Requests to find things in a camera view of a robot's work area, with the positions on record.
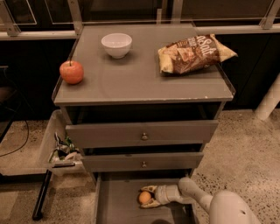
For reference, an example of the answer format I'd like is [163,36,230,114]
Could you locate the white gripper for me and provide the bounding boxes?
[141,185,177,208]

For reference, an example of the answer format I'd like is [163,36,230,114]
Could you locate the small orange fruit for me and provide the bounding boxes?
[138,191,151,205]

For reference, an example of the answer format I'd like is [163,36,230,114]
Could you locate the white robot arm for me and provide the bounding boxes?
[150,80,280,224]

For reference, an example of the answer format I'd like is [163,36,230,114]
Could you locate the grey open bottom drawer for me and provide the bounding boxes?
[93,170,199,224]

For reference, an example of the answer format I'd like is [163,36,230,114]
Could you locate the grey middle drawer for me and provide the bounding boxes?
[82,152,204,172]

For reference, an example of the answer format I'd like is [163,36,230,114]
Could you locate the grey top drawer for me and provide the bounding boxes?
[66,120,218,149]

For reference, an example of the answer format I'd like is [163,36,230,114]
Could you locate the grey drawer cabinet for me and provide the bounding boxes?
[52,24,236,178]

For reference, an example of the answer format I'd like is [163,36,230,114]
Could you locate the clear plastic trash bin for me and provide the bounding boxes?
[38,110,85,176]

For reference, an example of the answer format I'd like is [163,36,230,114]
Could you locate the black metal leg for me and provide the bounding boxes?
[32,170,52,221]

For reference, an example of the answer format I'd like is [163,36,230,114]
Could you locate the red apple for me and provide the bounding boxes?
[59,60,84,85]

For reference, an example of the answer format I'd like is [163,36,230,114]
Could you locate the brown chip bag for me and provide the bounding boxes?
[157,34,237,74]

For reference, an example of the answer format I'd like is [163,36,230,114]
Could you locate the white ceramic bowl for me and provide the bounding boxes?
[101,33,132,59]

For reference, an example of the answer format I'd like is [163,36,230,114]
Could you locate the black cable on floor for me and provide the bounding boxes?
[0,119,30,158]

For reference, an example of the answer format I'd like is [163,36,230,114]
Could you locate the metal railing frame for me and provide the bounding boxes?
[0,0,280,39]

